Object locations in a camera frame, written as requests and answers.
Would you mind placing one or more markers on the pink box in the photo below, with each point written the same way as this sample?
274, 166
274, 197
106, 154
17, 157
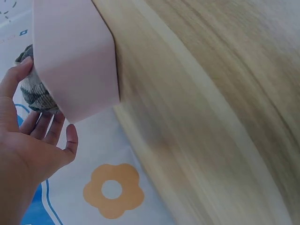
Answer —
75, 61

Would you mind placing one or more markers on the person's left hand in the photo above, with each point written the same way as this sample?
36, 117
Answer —
16, 150

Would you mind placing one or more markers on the grey striped knitted sock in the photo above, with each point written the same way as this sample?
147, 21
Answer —
38, 96

